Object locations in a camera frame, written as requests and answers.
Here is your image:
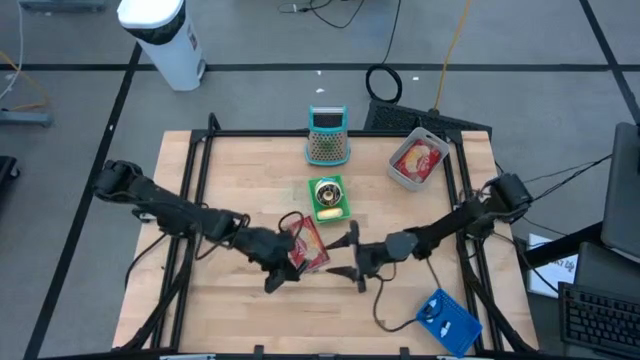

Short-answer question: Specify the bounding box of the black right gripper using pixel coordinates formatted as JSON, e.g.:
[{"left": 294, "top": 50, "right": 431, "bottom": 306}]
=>
[{"left": 323, "top": 218, "right": 390, "bottom": 295}]

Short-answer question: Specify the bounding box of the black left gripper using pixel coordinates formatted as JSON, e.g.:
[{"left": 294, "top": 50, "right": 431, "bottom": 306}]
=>
[{"left": 238, "top": 226, "right": 309, "bottom": 295}]

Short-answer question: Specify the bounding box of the green plastic basket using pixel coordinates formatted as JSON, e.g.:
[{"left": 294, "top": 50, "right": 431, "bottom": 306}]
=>
[{"left": 306, "top": 173, "right": 353, "bottom": 225}]

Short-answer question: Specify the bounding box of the light grey plastic bin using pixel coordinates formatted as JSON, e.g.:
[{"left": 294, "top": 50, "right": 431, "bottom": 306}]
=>
[{"left": 386, "top": 126, "right": 451, "bottom": 193}]

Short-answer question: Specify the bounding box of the blue plastic basket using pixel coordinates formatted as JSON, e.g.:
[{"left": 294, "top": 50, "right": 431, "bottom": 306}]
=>
[{"left": 415, "top": 287, "right": 485, "bottom": 359}]

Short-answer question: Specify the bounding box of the white paper sheet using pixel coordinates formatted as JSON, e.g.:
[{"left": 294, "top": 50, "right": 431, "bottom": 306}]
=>
[{"left": 527, "top": 233, "right": 580, "bottom": 300}]

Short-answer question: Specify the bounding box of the black metal bar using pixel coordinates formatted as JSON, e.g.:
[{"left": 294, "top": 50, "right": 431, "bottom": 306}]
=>
[{"left": 519, "top": 221, "right": 605, "bottom": 270}]

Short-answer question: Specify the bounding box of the white trash can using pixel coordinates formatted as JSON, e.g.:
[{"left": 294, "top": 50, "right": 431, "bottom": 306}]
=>
[{"left": 116, "top": 0, "right": 208, "bottom": 93}]

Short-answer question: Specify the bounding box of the dark grey flat device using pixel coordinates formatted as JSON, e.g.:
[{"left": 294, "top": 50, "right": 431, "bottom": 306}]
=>
[{"left": 573, "top": 241, "right": 640, "bottom": 301}]

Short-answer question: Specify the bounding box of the black keyboard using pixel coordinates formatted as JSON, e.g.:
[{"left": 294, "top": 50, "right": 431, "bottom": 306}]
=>
[{"left": 558, "top": 281, "right": 640, "bottom": 360}]

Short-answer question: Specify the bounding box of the grey closed laptop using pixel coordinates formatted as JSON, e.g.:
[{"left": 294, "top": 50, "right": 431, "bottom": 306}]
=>
[{"left": 599, "top": 122, "right": 640, "bottom": 265}]

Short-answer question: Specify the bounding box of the black floor object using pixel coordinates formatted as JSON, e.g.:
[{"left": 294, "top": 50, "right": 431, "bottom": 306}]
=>
[{"left": 0, "top": 155, "right": 21, "bottom": 197}]

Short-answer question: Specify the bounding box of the grey floor base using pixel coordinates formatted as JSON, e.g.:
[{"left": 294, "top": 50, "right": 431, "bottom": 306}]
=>
[{"left": 0, "top": 109, "right": 55, "bottom": 128}]

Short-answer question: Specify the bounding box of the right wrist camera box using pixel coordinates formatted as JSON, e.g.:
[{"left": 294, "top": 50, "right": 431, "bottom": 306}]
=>
[{"left": 383, "top": 229, "right": 420, "bottom": 262}]

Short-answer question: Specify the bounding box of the brown gripper cable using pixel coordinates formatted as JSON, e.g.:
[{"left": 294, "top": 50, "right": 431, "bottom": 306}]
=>
[{"left": 372, "top": 259, "right": 444, "bottom": 334}]

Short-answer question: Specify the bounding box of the teal handled metal box grater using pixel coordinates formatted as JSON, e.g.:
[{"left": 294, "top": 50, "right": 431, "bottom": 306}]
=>
[{"left": 303, "top": 104, "right": 351, "bottom": 168}]

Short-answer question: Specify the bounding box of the black metal table frame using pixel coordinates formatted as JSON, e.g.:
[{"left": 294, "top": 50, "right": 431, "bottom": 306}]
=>
[{"left": 112, "top": 112, "right": 540, "bottom": 354}]

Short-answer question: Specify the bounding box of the black power cable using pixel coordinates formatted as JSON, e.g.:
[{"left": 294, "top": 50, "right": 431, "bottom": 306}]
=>
[{"left": 364, "top": 0, "right": 404, "bottom": 105}]

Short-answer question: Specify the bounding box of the yellow cable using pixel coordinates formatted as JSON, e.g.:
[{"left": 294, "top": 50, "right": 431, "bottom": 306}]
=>
[{"left": 432, "top": 0, "right": 474, "bottom": 113}]

